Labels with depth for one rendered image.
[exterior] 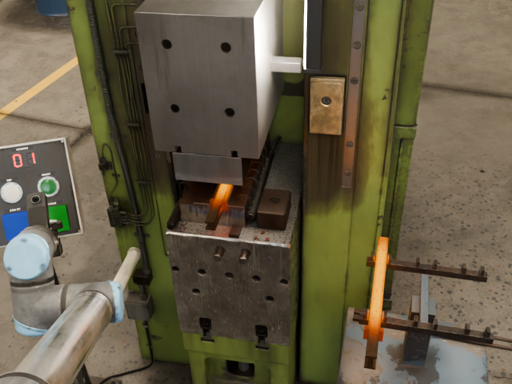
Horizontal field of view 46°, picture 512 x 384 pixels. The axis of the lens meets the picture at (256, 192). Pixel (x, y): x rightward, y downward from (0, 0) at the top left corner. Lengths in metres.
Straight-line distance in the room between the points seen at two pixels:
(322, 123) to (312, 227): 0.40
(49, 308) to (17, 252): 0.14
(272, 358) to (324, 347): 0.29
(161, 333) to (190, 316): 0.46
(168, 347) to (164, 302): 0.27
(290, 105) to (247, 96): 0.56
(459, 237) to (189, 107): 2.00
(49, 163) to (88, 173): 2.02
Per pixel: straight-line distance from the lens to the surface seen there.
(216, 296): 1.97
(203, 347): 2.19
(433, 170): 3.75
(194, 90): 1.59
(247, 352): 2.15
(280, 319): 1.98
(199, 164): 1.71
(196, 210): 1.82
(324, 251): 2.02
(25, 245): 1.35
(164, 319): 2.45
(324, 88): 1.65
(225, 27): 1.50
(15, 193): 1.82
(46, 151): 1.80
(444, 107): 4.42
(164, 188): 2.00
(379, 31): 1.61
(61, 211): 1.81
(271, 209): 1.78
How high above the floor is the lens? 2.09
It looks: 37 degrees down
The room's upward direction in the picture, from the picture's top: 2 degrees counter-clockwise
